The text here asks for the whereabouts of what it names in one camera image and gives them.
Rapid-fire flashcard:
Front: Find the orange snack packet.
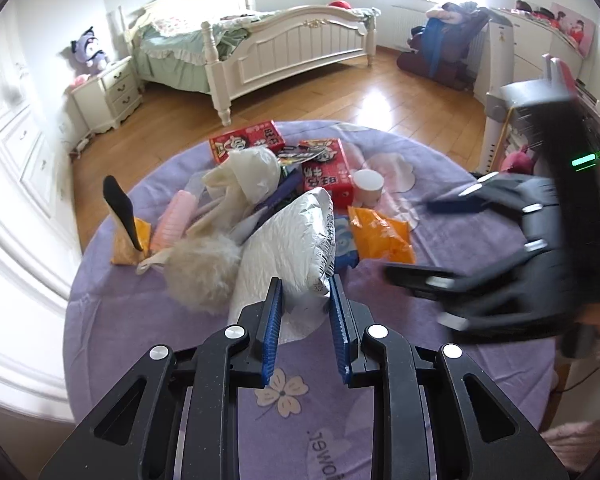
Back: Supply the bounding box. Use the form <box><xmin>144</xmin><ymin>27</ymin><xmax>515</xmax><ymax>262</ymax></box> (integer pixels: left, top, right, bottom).
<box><xmin>347</xmin><ymin>205</ymin><xmax>416</xmax><ymax>264</ymax></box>

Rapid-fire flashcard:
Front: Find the dark red armchair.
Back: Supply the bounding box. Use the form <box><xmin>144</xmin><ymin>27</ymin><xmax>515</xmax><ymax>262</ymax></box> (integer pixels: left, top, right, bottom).
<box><xmin>397</xmin><ymin>2</ymin><xmax>488</xmax><ymax>92</ymax></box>

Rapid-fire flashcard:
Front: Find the small orange packet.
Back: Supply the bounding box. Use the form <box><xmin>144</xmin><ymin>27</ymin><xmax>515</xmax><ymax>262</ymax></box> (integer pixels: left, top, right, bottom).
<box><xmin>111</xmin><ymin>217</ymin><xmax>153</xmax><ymax>267</ymax></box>

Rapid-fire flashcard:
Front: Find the blue cloth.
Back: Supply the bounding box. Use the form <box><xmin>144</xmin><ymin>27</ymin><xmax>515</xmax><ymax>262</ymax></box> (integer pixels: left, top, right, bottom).
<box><xmin>420</xmin><ymin>17</ymin><xmax>448</xmax><ymax>80</ymax></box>

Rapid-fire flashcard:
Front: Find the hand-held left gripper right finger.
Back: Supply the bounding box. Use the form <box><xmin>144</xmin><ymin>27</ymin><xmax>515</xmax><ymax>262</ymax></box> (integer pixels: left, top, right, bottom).
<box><xmin>328</xmin><ymin>274</ymin><xmax>568</xmax><ymax>480</ymax></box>

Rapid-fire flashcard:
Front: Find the blue and white packet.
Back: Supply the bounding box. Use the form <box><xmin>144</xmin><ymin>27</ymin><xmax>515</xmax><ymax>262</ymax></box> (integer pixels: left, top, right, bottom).
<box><xmin>332</xmin><ymin>214</ymin><xmax>359</xmax><ymax>270</ymax></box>

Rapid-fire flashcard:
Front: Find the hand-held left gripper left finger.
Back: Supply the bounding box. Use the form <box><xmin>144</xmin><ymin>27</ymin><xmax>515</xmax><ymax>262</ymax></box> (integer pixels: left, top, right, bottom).
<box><xmin>39</xmin><ymin>276</ymin><xmax>285</xmax><ymax>480</ymax></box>

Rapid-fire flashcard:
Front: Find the white wooden bed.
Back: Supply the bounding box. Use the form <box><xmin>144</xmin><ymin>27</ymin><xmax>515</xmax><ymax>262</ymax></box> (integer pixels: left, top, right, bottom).
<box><xmin>120</xmin><ymin>0</ymin><xmax>381</xmax><ymax>127</ymax></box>

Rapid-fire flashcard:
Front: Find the white plastic bag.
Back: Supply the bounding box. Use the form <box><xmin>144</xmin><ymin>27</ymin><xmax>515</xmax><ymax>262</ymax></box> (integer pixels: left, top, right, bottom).
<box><xmin>187</xmin><ymin>147</ymin><xmax>281</xmax><ymax>241</ymax></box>

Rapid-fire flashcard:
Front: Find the white radiator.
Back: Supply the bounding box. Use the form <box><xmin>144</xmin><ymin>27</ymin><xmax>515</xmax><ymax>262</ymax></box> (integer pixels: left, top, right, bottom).
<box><xmin>392</xmin><ymin>4</ymin><xmax>431</xmax><ymax>53</ymax></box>

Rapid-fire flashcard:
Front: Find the purple floral blanket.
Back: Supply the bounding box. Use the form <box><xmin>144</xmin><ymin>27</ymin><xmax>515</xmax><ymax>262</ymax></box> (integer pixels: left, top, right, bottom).
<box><xmin>62</xmin><ymin>120</ymin><xmax>561</xmax><ymax>480</ymax></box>

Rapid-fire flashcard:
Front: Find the pink wall poster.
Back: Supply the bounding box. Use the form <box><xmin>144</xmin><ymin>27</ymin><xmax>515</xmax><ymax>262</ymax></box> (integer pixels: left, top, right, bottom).
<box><xmin>550</xmin><ymin>2</ymin><xmax>596</xmax><ymax>56</ymax></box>

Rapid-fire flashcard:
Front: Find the white cabinet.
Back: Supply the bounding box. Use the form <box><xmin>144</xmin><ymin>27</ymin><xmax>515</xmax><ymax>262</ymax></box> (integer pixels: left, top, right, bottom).
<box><xmin>490</xmin><ymin>7</ymin><xmax>596</xmax><ymax>91</ymax></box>

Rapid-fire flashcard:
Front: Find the purple plush toy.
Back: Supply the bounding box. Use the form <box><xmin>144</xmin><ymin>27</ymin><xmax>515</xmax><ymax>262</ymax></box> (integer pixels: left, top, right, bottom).
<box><xmin>71</xmin><ymin>26</ymin><xmax>110</xmax><ymax>70</ymax></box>

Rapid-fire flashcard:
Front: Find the white nightstand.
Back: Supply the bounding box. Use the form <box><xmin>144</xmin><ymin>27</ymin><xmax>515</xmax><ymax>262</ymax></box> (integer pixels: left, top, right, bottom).
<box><xmin>70</xmin><ymin>56</ymin><xmax>143</xmax><ymax>136</ymax></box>

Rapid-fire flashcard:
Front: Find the white study desk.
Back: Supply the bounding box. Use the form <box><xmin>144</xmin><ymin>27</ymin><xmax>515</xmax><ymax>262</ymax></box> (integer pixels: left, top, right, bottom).
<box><xmin>472</xmin><ymin>20</ymin><xmax>600</xmax><ymax>176</ymax></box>

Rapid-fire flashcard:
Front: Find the dark blue box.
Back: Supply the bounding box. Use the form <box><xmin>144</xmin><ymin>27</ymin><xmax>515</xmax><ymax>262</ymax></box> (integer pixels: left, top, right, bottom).
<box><xmin>252</xmin><ymin>167</ymin><xmax>303</xmax><ymax>216</ymax></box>

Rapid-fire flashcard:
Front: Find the person's pink fuzzy clothing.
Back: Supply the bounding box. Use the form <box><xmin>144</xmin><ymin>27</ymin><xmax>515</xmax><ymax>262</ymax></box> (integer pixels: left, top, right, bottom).
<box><xmin>540</xmin><ymin>417</ymin><xmax>600</xmax><ymax>480</ymax></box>

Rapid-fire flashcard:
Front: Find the fluffy beige pompom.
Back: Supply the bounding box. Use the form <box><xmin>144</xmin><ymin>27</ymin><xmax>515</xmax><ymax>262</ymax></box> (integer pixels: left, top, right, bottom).
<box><xmin>136</xmin><ymin>236</ymin><xmax>243</xmax><ymax>316</ymax></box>

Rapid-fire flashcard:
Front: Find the white paper cup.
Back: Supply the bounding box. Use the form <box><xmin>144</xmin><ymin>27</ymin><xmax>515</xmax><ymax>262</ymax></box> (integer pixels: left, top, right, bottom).
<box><xmin>351</xmin><ymin>168</ymin><xmax>384</xmax><ymax>207</ymax></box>

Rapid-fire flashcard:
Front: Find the red snack box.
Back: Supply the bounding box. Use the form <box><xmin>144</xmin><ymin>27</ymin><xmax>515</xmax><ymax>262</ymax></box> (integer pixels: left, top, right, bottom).
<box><xmin>208</xmin><ymin>120</ymin><xmax>287</xmax><ymax>165</ymax></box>
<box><xmin>297</xmin><ymin>138</ymin><xmax>354</xmax><ymax>208</ymax></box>

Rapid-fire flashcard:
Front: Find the green ruffled bedding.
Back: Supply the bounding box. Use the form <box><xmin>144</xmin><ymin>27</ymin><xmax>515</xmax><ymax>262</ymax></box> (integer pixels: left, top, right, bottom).
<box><xmin>132</xmin><ymin>7</ymin><xmax>381</xmax><ymax>93</ymax></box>

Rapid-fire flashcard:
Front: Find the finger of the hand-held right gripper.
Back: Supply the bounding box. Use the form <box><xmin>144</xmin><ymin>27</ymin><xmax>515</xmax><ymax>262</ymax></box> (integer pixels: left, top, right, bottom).
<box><xmin>424</xmin><ymin>172</ymin><xmax>531</xmax><ymax>223</ymax></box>
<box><xmin>383</xmin><ymin>255</ymin><xmax>531</xmax><ymax>330</ymax></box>

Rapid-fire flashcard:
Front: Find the black colourful wrapper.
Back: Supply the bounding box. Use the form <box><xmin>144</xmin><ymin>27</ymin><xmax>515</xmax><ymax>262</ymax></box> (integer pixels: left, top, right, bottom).
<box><xmin>275</xmin><ymin>142</ymin><xmax>333</xmax><ymax>166</ymax></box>

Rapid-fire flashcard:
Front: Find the large white foil bag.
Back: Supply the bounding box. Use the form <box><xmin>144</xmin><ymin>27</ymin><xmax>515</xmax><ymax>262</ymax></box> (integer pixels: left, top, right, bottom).
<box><xmin>228</xmin><ymin>186</ymin><xmax>338</xmax><ymax>346</ymax></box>

